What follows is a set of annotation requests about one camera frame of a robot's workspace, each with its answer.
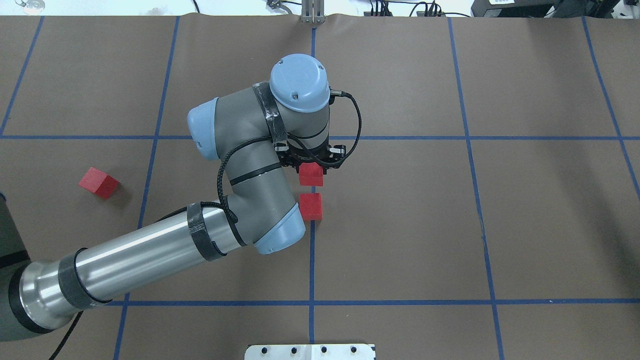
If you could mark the red block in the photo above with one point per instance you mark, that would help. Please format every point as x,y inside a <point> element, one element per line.
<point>311,206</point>
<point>310,174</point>
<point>99,183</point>

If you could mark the aluminium frame post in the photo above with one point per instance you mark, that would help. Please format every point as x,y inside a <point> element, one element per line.
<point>313,11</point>

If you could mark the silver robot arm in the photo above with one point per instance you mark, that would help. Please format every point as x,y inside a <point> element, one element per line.
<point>255,133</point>

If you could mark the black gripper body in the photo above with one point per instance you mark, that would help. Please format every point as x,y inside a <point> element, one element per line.
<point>289,160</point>

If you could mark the white pedestal column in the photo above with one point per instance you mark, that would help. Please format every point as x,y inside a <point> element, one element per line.
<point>326,351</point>

